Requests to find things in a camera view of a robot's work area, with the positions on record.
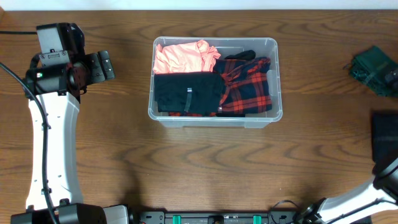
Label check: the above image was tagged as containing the red navy plaid shirt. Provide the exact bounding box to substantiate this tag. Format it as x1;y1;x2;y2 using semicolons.
167;57;272;116

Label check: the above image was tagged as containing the dark navy folded garment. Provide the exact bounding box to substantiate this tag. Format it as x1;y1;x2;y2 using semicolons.
371;111;397;162

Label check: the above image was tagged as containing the pink shirt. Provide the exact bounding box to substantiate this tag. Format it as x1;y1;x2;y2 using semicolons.
152;40;221;74

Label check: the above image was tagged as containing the black fuzzy sweater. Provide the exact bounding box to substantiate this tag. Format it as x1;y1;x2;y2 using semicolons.
214;49;256;118

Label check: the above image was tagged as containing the black garment with tape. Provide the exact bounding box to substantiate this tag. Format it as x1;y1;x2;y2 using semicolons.
154;72;226;115

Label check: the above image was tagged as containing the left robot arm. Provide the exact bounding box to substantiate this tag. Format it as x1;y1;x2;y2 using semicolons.
11;23;132;223

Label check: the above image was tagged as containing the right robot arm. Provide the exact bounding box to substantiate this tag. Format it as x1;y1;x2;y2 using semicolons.
297;67;397;224

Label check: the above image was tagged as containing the black mounting rail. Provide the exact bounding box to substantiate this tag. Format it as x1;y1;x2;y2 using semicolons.
128;211;297;224

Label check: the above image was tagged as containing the clear plastic storage bin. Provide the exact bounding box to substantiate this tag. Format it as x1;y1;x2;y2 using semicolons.
148;37;283;128

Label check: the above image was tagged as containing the dark green folded garment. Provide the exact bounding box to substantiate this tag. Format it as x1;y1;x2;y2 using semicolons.
349;46;397;97

